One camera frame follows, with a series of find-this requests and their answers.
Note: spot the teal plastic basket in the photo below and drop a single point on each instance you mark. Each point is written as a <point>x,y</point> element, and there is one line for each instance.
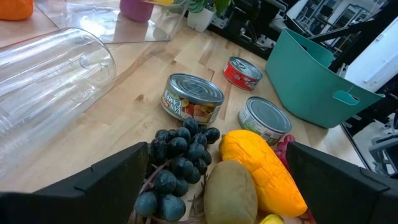
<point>304,90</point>

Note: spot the brown toy kiwi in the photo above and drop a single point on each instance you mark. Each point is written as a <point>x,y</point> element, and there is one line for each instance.
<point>230,196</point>

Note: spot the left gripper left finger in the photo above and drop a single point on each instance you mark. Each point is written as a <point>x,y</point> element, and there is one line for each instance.
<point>71,202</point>

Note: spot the magenta plastic bottle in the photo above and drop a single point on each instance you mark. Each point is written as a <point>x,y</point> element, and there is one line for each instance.
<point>136,11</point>

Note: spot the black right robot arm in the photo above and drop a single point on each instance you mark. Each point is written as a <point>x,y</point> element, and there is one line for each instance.
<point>258,18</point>

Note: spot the green plant white pot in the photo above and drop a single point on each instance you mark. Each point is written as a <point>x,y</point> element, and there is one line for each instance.
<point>200,20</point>

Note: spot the clear bottle black cap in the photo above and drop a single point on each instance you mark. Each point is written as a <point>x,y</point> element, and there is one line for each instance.
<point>46,93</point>

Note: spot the orange toy fruit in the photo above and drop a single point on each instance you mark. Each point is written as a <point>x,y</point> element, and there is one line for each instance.
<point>15,9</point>

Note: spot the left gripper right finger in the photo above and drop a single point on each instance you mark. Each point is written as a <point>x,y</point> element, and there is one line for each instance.
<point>348,199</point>

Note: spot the dark blue toy grapes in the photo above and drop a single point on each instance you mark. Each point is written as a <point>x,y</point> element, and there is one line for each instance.
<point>178,146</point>

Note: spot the clear plastic bin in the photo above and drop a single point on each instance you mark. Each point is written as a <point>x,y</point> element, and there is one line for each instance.
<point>109,25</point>

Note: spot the picture label food can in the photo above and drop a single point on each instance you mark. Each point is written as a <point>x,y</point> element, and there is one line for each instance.
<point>192,90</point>

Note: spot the green label tuna can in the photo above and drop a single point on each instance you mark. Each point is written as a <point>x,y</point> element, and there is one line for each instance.
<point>265,115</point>

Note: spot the red label tuna can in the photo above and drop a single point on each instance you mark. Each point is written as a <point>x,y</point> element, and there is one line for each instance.
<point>241,74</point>

